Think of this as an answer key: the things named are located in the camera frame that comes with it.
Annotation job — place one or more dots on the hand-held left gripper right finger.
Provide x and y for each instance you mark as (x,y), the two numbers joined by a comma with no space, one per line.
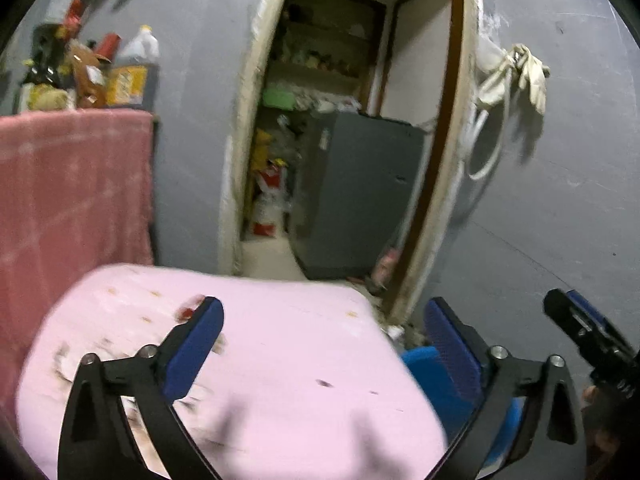
(452,355)

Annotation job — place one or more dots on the blue bin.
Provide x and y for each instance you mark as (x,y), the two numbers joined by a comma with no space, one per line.
(440,385)

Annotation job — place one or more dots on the green plastic box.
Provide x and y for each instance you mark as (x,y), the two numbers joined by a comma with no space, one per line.
(278,98)

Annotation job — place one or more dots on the red white plastic bag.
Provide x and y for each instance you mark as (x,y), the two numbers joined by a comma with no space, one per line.
(265,200)

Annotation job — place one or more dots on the person's right hand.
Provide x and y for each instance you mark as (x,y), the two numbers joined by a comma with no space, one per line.
(607,442)

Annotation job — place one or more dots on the pale yellow bag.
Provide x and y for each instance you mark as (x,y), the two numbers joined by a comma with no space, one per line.
(47,98)

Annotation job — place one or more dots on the pink floral cushion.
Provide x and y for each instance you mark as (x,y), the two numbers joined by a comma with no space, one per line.
(280,360)

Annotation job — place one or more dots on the grey refrigerator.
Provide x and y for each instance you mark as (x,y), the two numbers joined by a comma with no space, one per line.
(360,195)

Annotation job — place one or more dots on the pink packet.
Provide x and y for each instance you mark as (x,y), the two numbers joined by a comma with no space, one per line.
(387,264)

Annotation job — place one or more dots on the yellow box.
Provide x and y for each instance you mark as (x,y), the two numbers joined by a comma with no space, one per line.
(127,85)

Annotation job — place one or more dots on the pink checked blanket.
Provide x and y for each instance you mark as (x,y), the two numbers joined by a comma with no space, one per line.
(75,185)

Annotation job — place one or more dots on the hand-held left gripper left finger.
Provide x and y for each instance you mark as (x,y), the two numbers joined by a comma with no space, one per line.
(195,350)

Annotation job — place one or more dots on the cream rubber glove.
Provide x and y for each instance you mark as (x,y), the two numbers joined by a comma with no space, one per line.
(537,85)
(492,87)

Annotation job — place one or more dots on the red cup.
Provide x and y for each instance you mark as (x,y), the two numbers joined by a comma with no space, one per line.
(108,45)

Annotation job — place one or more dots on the wooden door frame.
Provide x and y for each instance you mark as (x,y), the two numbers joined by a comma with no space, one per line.
(452,160)

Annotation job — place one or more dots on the cluttered wooden shelf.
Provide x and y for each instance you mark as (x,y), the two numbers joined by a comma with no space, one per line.
(325,50)

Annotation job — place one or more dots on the white plastic jug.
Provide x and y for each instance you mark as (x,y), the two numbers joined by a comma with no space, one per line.
(141,45)

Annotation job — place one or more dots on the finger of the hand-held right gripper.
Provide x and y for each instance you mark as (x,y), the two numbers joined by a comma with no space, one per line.
(600,320)
(570,317)

